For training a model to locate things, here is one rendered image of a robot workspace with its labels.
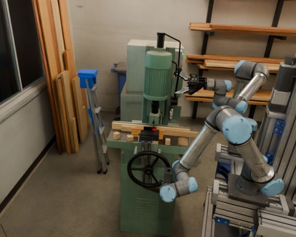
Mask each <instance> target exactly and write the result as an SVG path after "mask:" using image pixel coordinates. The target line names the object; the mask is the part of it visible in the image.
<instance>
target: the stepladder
mask: <svg viewBox="0 0 296 237"><path fill-rule="evenodd" d="M97 74H98V71H97V70H88V69H82V70H81V71H80V72H78V77H79V78H80V88H85V91H86V99H87V105H88V109H87V110H88V112H89V117H90V123H91V130H92V136H93V144H94V150H95V156H96V162H97V168H98V171H97V174H100V172H101V167H100V161H99V155H98V153H100V156H101V164H102V167H103V173H104V174H106V173H107V171H108V170H107V167H106V162H105V157H104V153H105V155H106V160H107V165H109V162H110V161H109V157H108V152H107V149H108V147H107V145H106V142H105V137H104V130H105V127H103V123H102V121H101V116H100V111H101V107H99V105H98V101H97V95H96V89H97V86H95V84H96V75H97ZM97 119H98V120H97ZM98 121H99V125H100V126H99V125H98ZM95 134H96V136H97V141H98V146H99V152H98V149H97V142H96V136H95ZM100 134H101V135H100ZM101 136H102V141H103V145H102V142H101Z"/></svg>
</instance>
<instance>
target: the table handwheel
mask: <svg viewBox="0 0 296 237"><path fill-rule="evenodd" d="M144 155H151V156H155V157H156V159H155V160H154V162H153V159H151V162H150V163H149V162H147V165H146V166H145V168H132V163H133V161H134V160H135V159H136V158H138V157H140V156H144ZM158 159H161V160H162V161H163V162H164V163H165V165H166V167H171V166H170V163H169V161H168V160H167V159H166V158H165V157H164V156H163V155H161V154H160V153H157V152H155V151H148V150H147V151H141V152H138V153H136V154H135V155H133V156H132V157H131V158H130V160H129V161H128V164H127V172H128V175H129V177H130V178H131V180H132V181H133V182H134V183H136V184H138V185H140V186H142V187H146V188H155V187H158V186H161V184H160V183H159V182H158V180H157V179H156V178H155V176H154V175H153V170H154V167H153V166H154V164H155V163H156V161H157V160H158ZM132 170H138V171H144V173H145V174H146V175H151V176H152V177H153V179H154V180H155V182H156V183H144V182H141V181H139V180H137V179H136V178H135V177H134V175H133V174H132Z"/></svg>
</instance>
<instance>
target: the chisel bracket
mask: <svg viewBox="0 0 296 237"><path fill-rule="evenodd" d="M151 109H152V108H151ZM159 114H160V109H158V113H157V114H153V113H151V110H150V115H149V124H153V123H152V122H153V120H155V125H158V124H159V119H160V117H159Z"/></svg>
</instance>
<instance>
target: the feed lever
mask: <svg viewBox="0 0 296 237"><path fill-rule="evenodd" d="M181 71H182V68H181V67H178V68H177V72H178V75H177V81H176V87H175V92H176V91H177V88H178V82H179V75H180V72H181ZM177 104H178V98H176V93H175V94H174V97H172V98H171V105H177Z"/></svg>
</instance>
